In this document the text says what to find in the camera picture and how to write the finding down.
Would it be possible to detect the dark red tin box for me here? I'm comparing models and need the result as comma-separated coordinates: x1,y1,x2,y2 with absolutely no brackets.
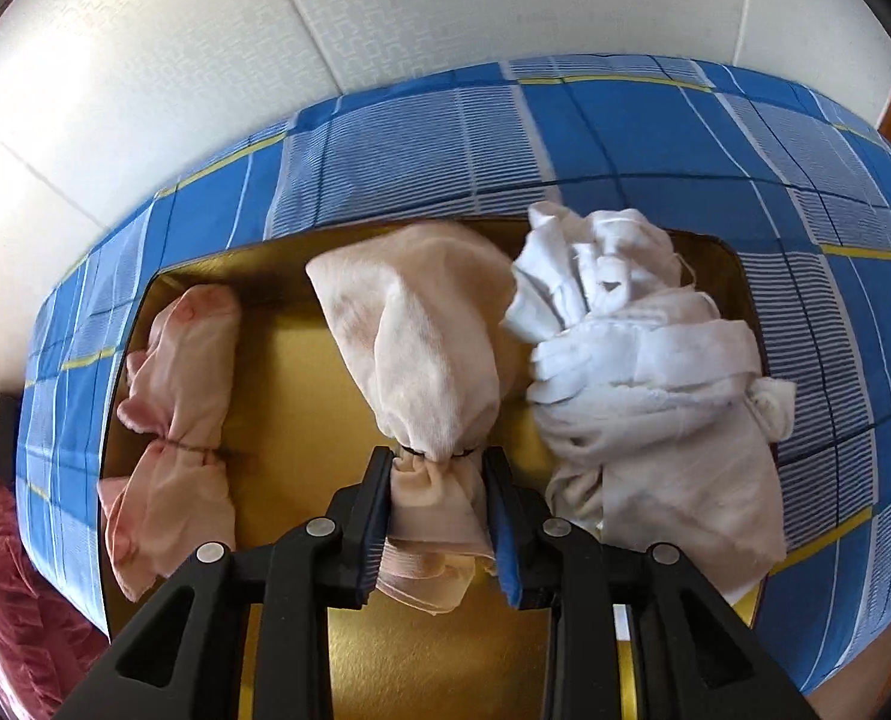
100,217,772,720

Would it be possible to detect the peach cloth bundle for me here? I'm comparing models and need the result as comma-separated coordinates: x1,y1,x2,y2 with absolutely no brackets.
305,221,525,612

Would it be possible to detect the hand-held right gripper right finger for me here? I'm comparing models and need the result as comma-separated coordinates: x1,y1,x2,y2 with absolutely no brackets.
482,446,821,720

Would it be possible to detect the small pink cloth bundle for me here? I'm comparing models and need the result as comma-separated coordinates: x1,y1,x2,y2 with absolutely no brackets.
96,285,242,605

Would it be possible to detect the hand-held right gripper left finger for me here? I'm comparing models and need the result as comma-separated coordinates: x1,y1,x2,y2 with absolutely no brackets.
59,446,397,720

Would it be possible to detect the white cloth bundle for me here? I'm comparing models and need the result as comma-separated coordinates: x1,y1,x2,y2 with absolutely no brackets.
501,201,799,593

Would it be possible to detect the blue plaid cloth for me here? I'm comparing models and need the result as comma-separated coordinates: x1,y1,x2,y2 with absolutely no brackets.
21,52,891,698

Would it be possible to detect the red ruffled blanket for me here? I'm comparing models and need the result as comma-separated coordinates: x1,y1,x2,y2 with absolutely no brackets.
0,457,112,720

